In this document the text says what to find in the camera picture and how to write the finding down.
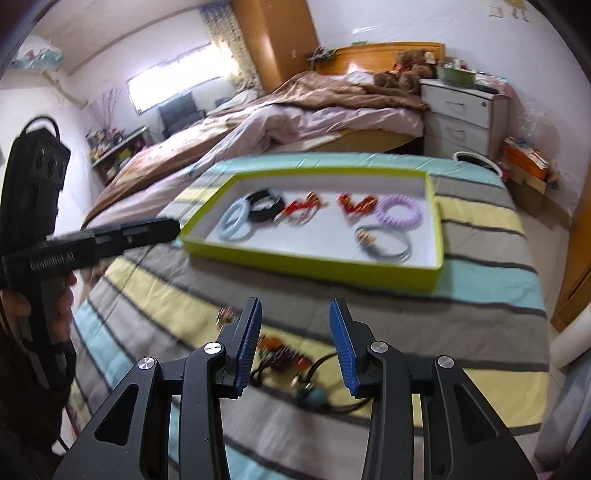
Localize brown teddy bear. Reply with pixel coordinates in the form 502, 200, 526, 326
374, 48, 437, 95

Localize tall wooden wardrobe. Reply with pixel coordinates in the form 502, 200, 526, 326
230, 0, 321, 93

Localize cartoon wall sticker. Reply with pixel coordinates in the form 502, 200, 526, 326
487, 0, 529, 21

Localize brown blanket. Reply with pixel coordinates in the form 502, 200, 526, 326
85, 71, 430, 217

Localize lime green shallow box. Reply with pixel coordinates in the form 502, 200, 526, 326
179, 168, 445, 294

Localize cluttered desk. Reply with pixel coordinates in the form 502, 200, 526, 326
88, 127, 151, 185

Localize black office chair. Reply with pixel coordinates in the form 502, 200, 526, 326
157, 91, 207, 139

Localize wall air conditioner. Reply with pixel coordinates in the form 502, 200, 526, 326
9, 37, 65, 75

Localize black wristband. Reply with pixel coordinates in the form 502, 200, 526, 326
240, 189, 286, 223

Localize white nightstand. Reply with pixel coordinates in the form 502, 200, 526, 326
419, 78, 509, 158

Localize wooden headboard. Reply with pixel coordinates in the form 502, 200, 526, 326
314, 42, 446, 77

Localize patterned curtain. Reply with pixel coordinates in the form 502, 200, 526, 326
199, 7, 266, 93

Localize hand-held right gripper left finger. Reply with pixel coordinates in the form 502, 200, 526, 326
60, 298, 264, 480

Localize pink duvet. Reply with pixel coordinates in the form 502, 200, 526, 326
85, 104, 426, 222

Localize blue spiral hair tie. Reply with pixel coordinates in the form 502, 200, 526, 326
217, 196, 254, 243

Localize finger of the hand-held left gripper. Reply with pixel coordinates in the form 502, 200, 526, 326
95, 218, 181, 261

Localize grey leather bracelet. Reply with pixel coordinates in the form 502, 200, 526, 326
355, 225, 411, 265

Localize stack of books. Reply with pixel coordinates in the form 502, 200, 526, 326
501, 136, 561, 185

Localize dried flower branches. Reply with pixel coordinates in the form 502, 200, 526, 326
85, 90, 123, 134

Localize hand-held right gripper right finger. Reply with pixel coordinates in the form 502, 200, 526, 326
329, 298, 539, 480

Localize window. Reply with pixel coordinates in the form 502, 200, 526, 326
127, 41, 232, 114

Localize red beaded bracelet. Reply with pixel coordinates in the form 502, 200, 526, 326
338, 193, 378, 215

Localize red knotted cord bracelet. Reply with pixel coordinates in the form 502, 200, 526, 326
277, 193, 324, 222

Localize white round bin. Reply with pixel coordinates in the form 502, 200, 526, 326
452, 150, 503, 178

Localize gold rhinestone bracelet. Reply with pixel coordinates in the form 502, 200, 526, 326
261, 348, 308, 372

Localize striped bedsheet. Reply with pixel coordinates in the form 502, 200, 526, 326
69, 152, 555, 480

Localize brown cardboard box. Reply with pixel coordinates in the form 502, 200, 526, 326
508, 171, 561, 217

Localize wooden closet door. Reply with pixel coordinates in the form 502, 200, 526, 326
551, 180, 591, 333

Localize black cord pendant necklace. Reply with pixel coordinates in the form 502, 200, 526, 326
252, 351, 375, 411

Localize purple spiral hair tie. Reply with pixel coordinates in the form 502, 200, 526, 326
375, 195, 422, 228

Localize person's left hand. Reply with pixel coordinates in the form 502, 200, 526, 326
0, 274, 77, 344

